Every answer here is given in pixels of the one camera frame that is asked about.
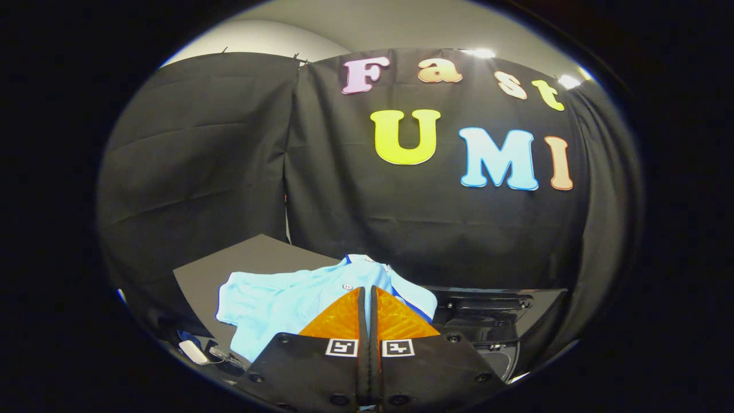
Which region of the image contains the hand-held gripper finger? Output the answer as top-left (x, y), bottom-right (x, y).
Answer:
top-left (235, 285), bottom-right (370, 413)
top-left (370, 285), bottom-right (508, 413)

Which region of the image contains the light blue shirt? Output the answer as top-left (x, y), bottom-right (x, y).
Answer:
top-left (216, 254), bottom-right (438, 363)

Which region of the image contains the dark grey cabinet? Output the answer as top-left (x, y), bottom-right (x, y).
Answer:
top-left (173, 233), bottom-right (342, 339)

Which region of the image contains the small white device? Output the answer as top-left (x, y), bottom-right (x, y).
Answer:
top-left (179, 340), bottom-right (210, 365)

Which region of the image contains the black backdrop cloth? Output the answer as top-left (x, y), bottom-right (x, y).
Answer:
top-left (97, 47), bottom-right (646, 368)

